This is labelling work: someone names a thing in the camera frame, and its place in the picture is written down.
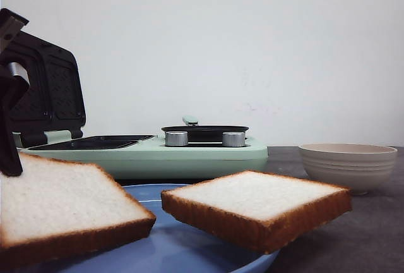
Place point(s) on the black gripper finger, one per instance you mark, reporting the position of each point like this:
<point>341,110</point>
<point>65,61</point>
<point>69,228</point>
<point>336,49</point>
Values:
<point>14,84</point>

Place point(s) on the white bread slice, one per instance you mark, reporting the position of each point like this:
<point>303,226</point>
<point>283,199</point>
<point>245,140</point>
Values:
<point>259,211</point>
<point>57,209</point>

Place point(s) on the breakfast maker hinged lid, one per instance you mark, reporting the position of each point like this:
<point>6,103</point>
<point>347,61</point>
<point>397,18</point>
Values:
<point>54,100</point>

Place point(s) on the mint green breakfast maker base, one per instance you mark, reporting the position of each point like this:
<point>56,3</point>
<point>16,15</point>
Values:
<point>127,157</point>

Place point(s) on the left silver control knob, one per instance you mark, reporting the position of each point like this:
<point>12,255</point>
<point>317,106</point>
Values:
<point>176,138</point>

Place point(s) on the silver control knob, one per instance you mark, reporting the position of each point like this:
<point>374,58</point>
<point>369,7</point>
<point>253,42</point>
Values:
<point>176,138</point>
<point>233,139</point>

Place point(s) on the black round frying pan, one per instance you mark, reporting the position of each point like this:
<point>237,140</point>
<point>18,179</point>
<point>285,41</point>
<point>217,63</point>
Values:
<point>203,133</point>

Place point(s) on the right silver control knob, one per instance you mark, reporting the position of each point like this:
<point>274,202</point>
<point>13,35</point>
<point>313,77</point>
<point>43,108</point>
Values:
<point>233,139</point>

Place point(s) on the blue round plate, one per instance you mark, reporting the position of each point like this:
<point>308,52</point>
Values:
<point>172,246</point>

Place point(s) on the beige ribbed bowl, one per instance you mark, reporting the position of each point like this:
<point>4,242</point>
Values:
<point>362,168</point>

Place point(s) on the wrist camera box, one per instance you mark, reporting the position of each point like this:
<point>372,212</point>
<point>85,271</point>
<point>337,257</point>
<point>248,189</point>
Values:
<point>11,24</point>

